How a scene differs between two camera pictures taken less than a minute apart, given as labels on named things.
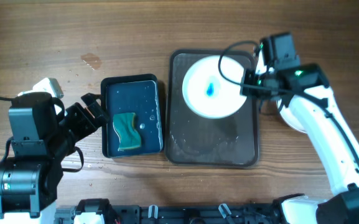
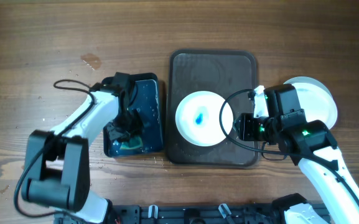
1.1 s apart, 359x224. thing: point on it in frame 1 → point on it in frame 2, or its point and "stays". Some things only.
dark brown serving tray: [230, 140] stays
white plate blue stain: [208, 92] → [198, 118]
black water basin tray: [132, 93] stays
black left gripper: [88, 122] → [138, 129]
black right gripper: [249, 83] → [243, 127]
